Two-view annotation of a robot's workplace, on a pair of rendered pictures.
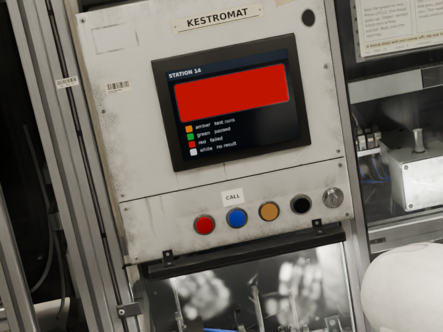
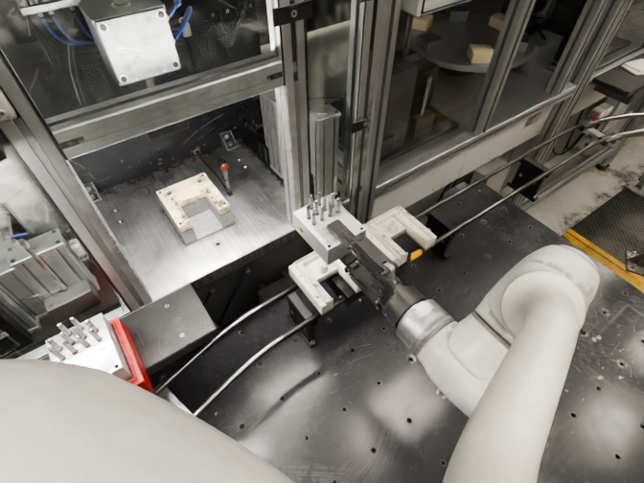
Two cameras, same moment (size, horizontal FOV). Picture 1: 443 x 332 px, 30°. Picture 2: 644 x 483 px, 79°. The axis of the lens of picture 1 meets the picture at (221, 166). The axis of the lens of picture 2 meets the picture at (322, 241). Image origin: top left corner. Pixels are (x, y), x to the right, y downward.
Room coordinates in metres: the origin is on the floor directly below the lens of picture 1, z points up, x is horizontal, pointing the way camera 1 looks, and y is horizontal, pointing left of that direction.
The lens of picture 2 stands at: (0.86, -0.32, 1.64)
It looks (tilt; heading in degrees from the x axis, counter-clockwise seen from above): 50 degrees down; 328
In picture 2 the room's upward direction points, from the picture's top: straight up
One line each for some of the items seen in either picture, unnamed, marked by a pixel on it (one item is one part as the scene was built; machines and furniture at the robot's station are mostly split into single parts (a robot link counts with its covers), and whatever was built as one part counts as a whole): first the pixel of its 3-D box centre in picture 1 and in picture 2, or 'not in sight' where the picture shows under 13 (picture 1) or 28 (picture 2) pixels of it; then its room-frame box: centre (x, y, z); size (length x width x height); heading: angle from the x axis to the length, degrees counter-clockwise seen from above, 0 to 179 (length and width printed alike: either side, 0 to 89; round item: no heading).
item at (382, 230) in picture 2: not in sight; (363, 261); (1.32, -0.73, 0.84); 0.36 x 0.14 x 0.10; 93
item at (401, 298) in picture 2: not in sight; (394, 296); (1.11, -0.63, 1.04); 0.09 x 0.07 x 0.08; 4
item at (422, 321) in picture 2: not in sight; (423, 326); (1.04, -0.63, 1.04); 0.09 x 0.06 x 0.09; 94
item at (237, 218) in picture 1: (236, 217); not in sight; (1.41, -0.01, 1.42); 0.03 x 0.02 x 0.03; 93
